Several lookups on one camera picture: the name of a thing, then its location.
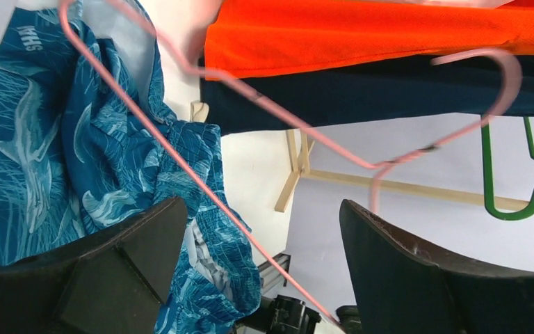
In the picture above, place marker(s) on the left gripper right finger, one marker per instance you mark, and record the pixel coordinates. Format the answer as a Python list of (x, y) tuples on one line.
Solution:
[(405, 284)]

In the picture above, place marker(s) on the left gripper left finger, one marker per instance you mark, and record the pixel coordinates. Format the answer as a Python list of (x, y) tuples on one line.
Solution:
[(112, 281)]

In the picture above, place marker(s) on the pink hanger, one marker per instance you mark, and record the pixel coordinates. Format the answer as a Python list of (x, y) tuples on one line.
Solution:
[(510, 85)]

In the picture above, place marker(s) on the green hanger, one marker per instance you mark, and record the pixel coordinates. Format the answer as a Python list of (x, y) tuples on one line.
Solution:
[(508, 170)]

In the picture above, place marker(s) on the blue patterned shorts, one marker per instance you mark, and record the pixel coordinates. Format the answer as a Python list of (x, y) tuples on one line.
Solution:
[(74, 160)]

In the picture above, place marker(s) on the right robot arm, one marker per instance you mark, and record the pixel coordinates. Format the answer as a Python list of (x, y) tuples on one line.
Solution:
[(288, 315)]

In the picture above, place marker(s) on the navy shorts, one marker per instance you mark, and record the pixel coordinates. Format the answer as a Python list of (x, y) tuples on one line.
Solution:
[(397, 88)]

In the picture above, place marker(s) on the orange shorts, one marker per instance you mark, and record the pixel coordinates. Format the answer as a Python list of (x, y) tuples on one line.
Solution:
[(271, 38)]

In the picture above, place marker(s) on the white shorts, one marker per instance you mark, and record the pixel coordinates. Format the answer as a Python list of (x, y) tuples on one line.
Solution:
[(457, 3)]

